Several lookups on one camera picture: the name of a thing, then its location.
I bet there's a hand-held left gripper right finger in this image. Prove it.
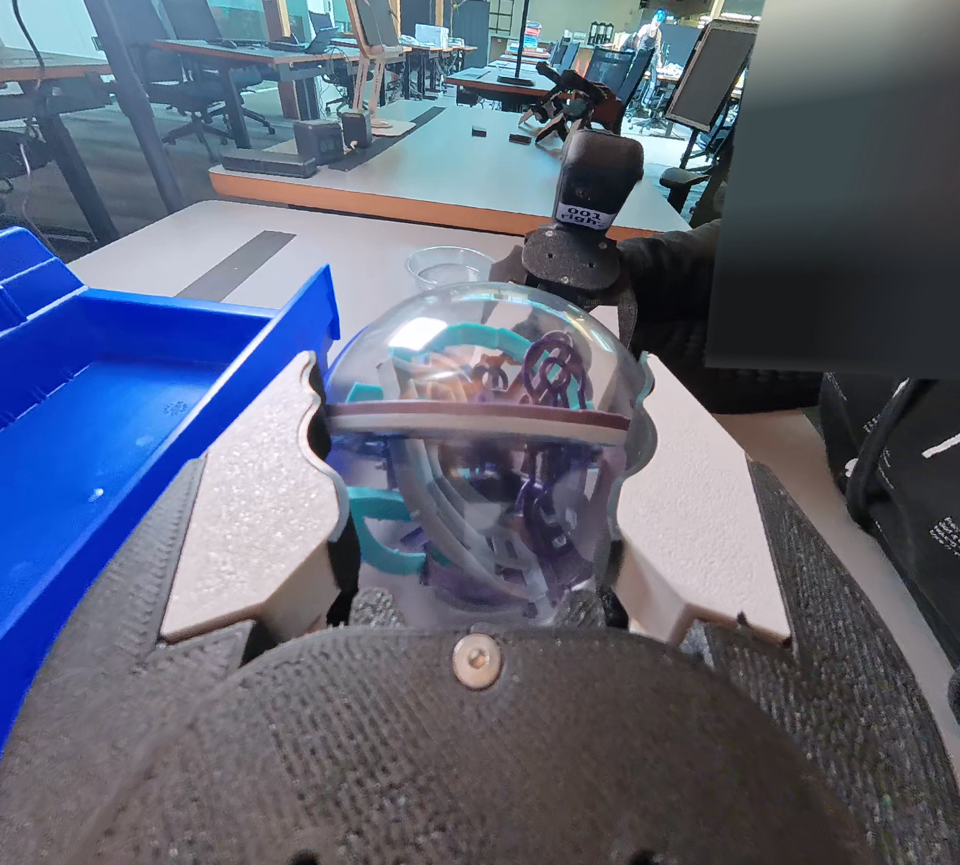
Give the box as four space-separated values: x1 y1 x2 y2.
605 355 793 646

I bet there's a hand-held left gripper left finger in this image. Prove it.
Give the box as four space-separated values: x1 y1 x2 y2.
158 351 358 644

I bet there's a clear maze ball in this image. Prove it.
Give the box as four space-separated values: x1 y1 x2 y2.
320 280 658 620

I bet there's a person's right forearm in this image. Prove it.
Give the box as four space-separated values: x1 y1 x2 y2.
615 217 826 416

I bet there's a wooden-edged desk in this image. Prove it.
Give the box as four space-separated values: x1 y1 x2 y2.
209 94 694 241

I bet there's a clear plastic dish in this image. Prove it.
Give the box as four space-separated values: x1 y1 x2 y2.
404 246 495 290

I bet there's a blue plastic bin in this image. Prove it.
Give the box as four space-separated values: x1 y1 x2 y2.
0 223 343 749

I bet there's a black monitor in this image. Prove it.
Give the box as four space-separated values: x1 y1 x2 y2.
663 21 760 136

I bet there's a black office chair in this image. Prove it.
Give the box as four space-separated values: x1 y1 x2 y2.
102 0 280 158

